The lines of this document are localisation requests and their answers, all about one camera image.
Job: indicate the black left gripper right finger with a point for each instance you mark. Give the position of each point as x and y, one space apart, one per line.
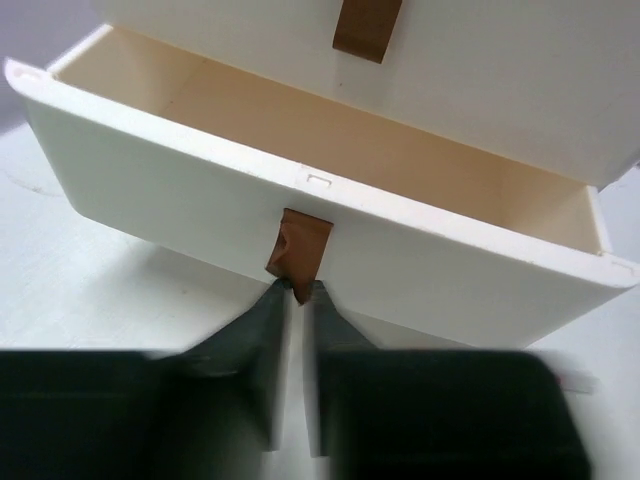
433 413

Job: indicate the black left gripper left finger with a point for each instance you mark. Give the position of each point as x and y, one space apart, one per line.
208 412

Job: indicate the white drawer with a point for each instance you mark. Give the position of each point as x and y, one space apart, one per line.
203 159
365 30

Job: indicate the white top drawer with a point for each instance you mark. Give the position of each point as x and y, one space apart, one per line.
365 30

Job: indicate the red gel pen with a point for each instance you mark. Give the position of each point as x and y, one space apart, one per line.
577 383

